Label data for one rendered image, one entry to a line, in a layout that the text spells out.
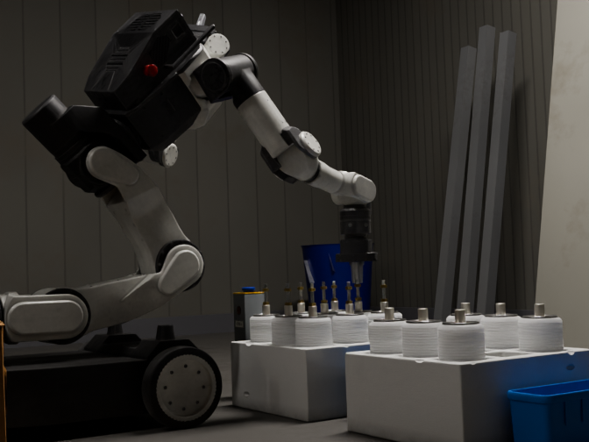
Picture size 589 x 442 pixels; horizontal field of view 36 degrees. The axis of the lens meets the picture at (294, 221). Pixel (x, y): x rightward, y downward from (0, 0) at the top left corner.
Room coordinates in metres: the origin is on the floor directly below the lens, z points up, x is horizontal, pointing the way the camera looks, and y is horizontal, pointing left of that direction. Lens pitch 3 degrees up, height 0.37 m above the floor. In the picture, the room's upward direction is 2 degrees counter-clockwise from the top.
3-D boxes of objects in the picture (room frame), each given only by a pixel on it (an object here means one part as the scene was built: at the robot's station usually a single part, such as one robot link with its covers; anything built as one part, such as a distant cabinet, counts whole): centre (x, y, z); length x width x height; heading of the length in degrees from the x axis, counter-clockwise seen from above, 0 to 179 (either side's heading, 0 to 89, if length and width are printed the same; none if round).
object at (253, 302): (2.70, 0.15, 0.16); 0.07 x 0.07 x 0.31; 33
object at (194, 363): (2.22, 0.29, 0.10); 0.20 x 0.05 x 0.20; 123
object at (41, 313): (2.29, 0.66, 0.28); 0.21 x 0.20 x 0.13; 123
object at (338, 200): (2.58, -0.18, 0.57); 0.11 x 0.11 x 0.11; 50
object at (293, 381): (2.50, -0.07, 0.09); 0.39 x 0.39 x 0.18; 33
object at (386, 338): (2.07, -0.21, 0.16); 0.10 x 0.10 x 0.18
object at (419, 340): (1.97, -0.27, 0.16); 0.10 x 0.10 x 0.18
